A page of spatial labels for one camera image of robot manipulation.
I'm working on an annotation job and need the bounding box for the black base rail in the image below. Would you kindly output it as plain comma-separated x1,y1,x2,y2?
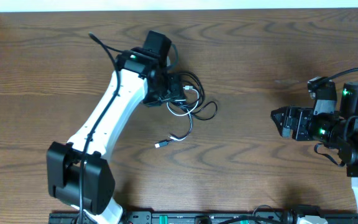
48,205,358,224

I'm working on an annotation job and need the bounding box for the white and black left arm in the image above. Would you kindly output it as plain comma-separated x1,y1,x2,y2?
46,30,184,223

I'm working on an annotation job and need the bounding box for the white usb cable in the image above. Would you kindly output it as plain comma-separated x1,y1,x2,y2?
166,85,201,141

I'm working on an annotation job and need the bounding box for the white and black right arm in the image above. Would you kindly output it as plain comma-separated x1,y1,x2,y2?
270,81,358,214

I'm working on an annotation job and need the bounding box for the black usb cable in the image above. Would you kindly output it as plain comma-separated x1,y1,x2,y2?
154,71,219,149

